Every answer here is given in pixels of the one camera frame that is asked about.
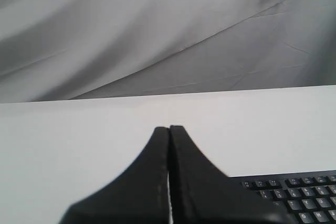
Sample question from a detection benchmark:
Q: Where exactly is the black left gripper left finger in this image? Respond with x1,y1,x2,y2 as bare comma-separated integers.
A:
60,127,169,224

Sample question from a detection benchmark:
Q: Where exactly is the grey backdrop cloth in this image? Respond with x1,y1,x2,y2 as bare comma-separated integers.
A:
1,0,335,103

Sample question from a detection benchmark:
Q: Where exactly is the black Acer keyboard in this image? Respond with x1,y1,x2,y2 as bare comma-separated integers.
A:
232,170,335,223

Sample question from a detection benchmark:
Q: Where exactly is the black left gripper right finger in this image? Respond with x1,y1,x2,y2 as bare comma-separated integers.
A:
168,125,291,223

